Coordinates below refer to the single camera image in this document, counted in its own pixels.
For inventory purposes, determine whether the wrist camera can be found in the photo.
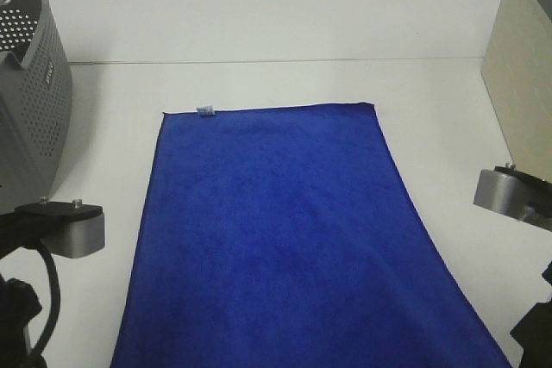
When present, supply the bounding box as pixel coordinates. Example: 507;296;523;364
474;165;551;231
15;199;106;259

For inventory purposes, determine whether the grey perforated plastic basket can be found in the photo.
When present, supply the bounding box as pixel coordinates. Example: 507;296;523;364
1;0;72;213

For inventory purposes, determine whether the beige plastic bin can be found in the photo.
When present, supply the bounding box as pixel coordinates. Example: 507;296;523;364
481;0;551;180

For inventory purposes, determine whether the blue microfibre towel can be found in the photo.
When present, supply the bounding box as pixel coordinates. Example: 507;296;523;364
111;103;508;367

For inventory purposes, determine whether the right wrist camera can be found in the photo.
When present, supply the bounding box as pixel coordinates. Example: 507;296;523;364
474;165;551;231

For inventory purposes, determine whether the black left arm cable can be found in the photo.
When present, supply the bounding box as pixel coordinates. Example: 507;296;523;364
23;242;60;359

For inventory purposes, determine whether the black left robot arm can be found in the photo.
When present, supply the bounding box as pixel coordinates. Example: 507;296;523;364
1;277;42;367

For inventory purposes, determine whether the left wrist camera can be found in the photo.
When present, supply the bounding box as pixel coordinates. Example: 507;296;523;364
15;199;106;259

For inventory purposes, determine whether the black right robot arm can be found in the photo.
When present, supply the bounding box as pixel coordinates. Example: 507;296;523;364
511;300;551;368

